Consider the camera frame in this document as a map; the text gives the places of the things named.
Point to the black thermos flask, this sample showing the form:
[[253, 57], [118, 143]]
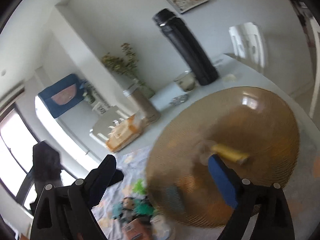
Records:
[[177, 32]]

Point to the orange cardboard box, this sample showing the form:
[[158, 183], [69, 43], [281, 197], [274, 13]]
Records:
[[135, 230]]

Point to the cartoon boy figure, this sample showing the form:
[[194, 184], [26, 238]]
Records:
[[127, 208]]

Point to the small ceramic cup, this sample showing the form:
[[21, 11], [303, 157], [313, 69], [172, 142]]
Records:
[[186, 81]]

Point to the champagne tumbler bottle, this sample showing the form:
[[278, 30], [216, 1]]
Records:
[[144, 105]]

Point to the white chair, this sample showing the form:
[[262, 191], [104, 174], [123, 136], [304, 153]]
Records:
[[103, 127], [249, 45]]

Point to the dark green plastic toy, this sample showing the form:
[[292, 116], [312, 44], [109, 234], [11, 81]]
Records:
[[143, 209]]

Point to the light green plastic toy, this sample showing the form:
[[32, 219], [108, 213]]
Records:
[[139, 187]]

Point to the orange tissue pack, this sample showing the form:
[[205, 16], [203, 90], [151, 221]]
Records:
[[124, 132]]

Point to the crumpled foil wrapper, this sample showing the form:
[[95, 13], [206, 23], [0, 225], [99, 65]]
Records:
[[179, 100]]

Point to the blue wall hanging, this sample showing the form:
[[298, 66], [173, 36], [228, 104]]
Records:
[[62, 95]]

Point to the vase with flowers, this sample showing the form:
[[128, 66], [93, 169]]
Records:
[[127, 66]]

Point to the white chair left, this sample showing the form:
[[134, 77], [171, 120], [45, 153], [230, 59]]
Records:
[[103, 127]]

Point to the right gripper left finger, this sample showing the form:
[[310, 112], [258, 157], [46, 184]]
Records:
[[66, 212]]

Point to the white chair middle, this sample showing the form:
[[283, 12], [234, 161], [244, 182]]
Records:
[[249, 45]]

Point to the yellow cylinder tube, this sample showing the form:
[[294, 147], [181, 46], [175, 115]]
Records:
[[230, 153]]

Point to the amber ribbed glass bowl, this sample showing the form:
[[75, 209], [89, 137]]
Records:
[[254, 132]]

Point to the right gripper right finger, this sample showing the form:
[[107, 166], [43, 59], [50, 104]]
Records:
[[274, 219]]

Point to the patterned tablecloth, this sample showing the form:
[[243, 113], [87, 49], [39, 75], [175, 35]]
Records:
[[302, 190]]

